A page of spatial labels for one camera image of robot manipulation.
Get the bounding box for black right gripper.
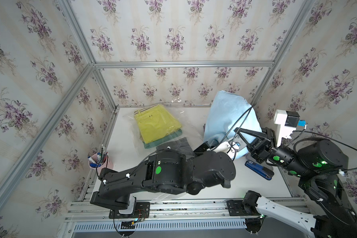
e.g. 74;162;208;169
240;126;315;181

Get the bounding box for light blue trousers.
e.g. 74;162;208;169
203;91;262;146

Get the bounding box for clear plastic vacuum bag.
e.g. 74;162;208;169
123;98;209;203

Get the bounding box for dark grey trousers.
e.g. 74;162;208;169
156;137;195;159

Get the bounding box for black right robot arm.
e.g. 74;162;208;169
234;128;357;238

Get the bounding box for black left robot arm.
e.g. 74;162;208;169
90;138;236;210

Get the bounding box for yellow-green folded trousers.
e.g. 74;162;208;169
134;104;182;144

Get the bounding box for blue stapler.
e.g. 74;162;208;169
245;160;275;180

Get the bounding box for teal folded garment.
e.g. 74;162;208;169
143;129;182;149

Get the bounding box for pink pen cup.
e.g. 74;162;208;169
87;145;114;176

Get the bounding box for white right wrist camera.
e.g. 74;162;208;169
274;110;307;147

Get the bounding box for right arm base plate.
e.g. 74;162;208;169
226;200;259;217

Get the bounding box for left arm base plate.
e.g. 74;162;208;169
109;202;151;219

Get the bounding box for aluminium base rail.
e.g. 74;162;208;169
58;200;316;238

